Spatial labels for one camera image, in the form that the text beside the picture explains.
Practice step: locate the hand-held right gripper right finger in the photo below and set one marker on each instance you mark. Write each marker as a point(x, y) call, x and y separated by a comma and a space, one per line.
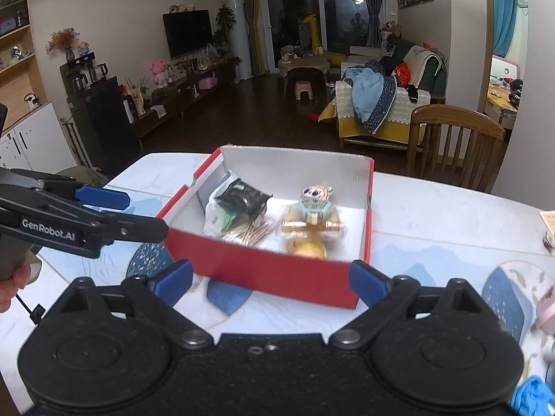
point(368, 281)

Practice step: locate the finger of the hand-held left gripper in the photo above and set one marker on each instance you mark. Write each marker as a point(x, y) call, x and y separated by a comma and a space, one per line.
point(138, 229)
point(104, 197)

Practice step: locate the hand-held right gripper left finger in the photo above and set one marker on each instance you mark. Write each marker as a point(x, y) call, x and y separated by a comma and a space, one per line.
point(173, 281)

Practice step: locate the blue and white pouch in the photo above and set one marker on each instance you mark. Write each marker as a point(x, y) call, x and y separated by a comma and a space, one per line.
point(214, 216)

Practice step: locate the wooden toothpick bundle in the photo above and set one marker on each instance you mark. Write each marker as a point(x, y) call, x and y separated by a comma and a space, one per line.
point(253, 234)

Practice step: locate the yellow cake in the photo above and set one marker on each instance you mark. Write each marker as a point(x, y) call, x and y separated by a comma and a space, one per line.
point(295, 221)

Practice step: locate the red cardboard box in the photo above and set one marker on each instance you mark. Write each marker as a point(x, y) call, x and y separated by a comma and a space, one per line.
point(269, 268)

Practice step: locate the cartoon figure charm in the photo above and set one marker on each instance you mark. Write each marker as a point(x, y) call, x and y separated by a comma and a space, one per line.
point(316, 195)

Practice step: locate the black snack packet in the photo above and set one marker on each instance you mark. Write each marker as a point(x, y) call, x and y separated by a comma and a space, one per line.
point(243, 197)

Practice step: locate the person's left hand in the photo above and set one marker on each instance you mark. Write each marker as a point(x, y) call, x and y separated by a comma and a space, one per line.
point(11, 290)

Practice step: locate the black water dispenser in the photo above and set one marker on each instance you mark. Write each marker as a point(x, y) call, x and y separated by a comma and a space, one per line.
point(99, 121)

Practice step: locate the dark television console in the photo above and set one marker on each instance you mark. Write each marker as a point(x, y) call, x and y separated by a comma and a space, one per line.
point(173, 104)

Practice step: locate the pink plush toy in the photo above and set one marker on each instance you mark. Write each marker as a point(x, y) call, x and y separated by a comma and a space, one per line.
point(159, 71)

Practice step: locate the wooden shelf cabinet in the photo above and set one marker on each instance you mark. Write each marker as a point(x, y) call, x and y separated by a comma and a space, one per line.
point(26, 73)

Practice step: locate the sofa with yellow cover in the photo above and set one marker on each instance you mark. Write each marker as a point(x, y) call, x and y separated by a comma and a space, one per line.
point(390, 130)

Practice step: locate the dried flower vase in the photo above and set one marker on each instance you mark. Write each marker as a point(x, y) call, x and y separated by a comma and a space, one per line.
point(65, 39)

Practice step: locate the pink mug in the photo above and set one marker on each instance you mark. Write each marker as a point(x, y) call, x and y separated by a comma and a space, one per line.
point(547, 312)

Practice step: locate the black television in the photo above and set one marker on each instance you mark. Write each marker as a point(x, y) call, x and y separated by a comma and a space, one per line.
point(186, 32)

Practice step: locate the wooden chair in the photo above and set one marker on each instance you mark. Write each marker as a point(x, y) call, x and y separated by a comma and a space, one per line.
point(455, 117)

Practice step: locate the blue clothing pile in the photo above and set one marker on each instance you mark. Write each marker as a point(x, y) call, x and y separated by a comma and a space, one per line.
point(368, 91)

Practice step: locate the paper sheet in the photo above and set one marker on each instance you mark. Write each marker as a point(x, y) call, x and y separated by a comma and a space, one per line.
point(550, 221)

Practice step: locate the blue gloves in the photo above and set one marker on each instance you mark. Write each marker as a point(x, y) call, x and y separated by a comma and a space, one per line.
point(531, 396)

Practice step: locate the pink plastic stool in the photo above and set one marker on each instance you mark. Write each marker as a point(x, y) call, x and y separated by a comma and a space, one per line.
point(303, 89)

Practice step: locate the white tower air conditioner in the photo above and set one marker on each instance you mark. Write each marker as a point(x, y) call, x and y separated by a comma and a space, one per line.
point(240, 34)

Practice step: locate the tall potted plant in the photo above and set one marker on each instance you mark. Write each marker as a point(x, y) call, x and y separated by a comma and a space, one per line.
point(225, 19)

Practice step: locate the round coffee table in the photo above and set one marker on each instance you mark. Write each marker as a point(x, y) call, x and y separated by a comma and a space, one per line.
point(303, 67)

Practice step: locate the yellow curtain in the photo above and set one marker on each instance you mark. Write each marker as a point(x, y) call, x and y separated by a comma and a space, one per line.
point(256, 17)

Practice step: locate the yellow giraffe toy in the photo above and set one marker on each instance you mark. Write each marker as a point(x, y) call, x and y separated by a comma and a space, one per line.
point(311, 26)

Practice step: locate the glass balcony door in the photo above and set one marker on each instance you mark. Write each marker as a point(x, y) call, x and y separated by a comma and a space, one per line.
point(295, 4)

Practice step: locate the grey curtain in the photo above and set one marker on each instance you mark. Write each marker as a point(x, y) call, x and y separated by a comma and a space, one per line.
point(373, 4)

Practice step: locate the blue curtain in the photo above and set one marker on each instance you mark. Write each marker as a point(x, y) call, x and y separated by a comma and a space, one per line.
point(505, 17)

